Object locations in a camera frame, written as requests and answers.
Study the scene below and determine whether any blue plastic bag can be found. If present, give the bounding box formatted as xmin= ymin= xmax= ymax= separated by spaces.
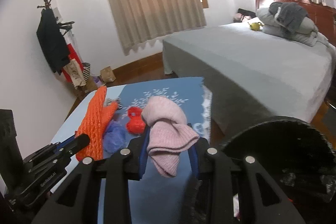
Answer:
xmin=103 ymin=120 xmax=126 ymax=154

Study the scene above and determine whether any orange foam fruit net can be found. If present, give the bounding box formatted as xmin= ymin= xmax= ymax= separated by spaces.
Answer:
xmin=75 ymin=86 xmax=117 ymax=161

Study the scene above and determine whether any blue patterned bed sheet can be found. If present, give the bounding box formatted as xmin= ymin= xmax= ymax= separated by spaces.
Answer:
xmin=49 ymin=77 xmax=214 ymax=224

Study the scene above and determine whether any wooden coat rack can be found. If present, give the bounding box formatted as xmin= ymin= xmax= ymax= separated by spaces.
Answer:
xmin=37 ymin=0 xmax=52 ymax=9

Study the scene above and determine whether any red wooden headboard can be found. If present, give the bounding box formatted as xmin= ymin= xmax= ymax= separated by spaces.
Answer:
xmin=256 ymin=0 xmax=335 ymax=46

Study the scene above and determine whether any pink knit hat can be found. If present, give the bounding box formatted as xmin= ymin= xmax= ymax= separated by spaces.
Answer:
xmin=141 ymin=96 xmax=200 ymax=178

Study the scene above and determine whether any striped bag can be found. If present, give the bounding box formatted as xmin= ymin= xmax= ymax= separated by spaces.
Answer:
xmin=82 ymin=63 xmax=91 ymax=81

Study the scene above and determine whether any grey sock bundle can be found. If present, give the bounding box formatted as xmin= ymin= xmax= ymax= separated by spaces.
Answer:
xmin=104 ymin=98 xmax=123 ymax=110

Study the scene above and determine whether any dark grey hoodie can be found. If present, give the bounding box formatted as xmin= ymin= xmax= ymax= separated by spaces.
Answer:
xmin=269 ymin=2 xmax=309 ymax=34

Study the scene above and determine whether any brown paper bag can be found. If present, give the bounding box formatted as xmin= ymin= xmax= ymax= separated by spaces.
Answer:
xmin=100 ymin=66 xmax=116 ymax=83

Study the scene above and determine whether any red hanging bag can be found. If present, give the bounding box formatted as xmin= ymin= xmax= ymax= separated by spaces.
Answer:
xmin=62 ymin=44 xmax=85 ymax=87

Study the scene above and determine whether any black coat on rack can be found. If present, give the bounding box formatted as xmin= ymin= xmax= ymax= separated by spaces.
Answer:
xmin=37 ymin=9 xmax=70 ymax=75

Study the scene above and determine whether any grey covered bed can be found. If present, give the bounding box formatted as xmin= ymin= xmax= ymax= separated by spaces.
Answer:
xmin=163 ymin=23 xmax=335 ymax=137

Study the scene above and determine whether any red plastic bag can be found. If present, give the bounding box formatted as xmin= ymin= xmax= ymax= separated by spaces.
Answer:
xmin=126 ymin=107 xmax=146 ymax=135

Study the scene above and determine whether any black trash bin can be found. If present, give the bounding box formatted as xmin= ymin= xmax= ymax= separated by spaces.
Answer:
xmin=183 ymin=114 xmax=336 ymax=224

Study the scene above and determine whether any cardboard box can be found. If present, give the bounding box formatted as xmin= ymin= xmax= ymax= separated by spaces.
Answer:
xmin=74 ymin=76 xmax=98 ymax=100

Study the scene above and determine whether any pink item on bed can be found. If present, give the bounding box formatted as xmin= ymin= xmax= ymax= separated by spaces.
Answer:
xmin=233 ymin=9 xmax=256 ymax=23

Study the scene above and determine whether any beige tote bag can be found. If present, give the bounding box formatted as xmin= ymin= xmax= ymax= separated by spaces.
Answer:
xmin=63 ymin=59 xmax=86 ymax=88

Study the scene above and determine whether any yellow plush toy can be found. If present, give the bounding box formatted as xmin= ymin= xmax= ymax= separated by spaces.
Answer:
xmin=248 ymin=22 xmax=264 ymax=31

